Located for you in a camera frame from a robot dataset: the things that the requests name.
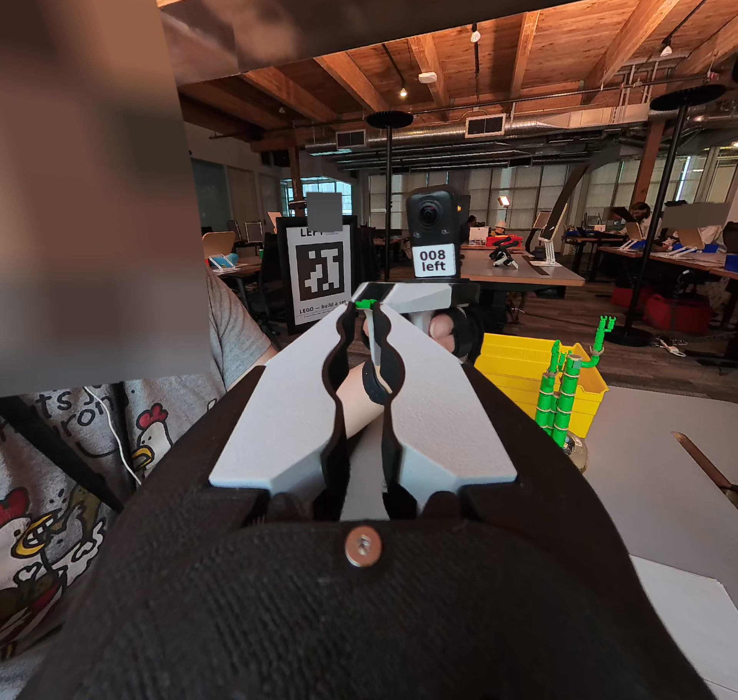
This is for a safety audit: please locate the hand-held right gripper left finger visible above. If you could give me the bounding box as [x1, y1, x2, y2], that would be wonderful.
[208, 305, 355, 521]

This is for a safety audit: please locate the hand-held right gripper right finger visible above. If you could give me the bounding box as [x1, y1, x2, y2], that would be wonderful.
[372, 302, 519, 521]

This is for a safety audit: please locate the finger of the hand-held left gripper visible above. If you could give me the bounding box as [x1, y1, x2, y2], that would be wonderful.
[377, 283, 456, 315]
[352, 282, 400, 310]

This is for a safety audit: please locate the yellow plastic bin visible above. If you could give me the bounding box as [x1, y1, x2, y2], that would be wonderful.
[474, 332, 610, 439]

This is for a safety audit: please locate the person's left forearm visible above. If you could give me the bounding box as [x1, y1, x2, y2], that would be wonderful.
[336, 365, 386, 442]

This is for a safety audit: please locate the green lego bamboo model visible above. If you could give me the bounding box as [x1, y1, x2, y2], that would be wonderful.
[534, 315, 618, 473]

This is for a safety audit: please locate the person's left hand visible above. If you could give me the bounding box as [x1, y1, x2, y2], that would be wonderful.
[429, 312, 460, 356]

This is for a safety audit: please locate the black framed tag sign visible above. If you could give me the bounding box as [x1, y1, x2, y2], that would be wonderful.
[276, 215, 359, 336]

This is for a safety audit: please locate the black pole stand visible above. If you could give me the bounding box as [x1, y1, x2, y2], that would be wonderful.
[365, 110, 414, 285]
[604, 84, 728, 348]

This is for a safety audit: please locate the wooden top desk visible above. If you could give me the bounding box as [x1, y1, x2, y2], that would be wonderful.
[597, 244, 738, 285]

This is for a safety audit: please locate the brown wooden strip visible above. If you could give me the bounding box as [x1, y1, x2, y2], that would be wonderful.
[672, 432, 738, 509]

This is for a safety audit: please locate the white cable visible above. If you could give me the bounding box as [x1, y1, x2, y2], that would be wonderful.
[85, 385, 143, 486]

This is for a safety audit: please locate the metal air duct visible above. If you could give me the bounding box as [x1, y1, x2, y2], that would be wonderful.
[507, 106, 652, 130]

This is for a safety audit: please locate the black strap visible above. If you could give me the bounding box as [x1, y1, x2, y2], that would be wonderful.
[0, 394, 126, 515]

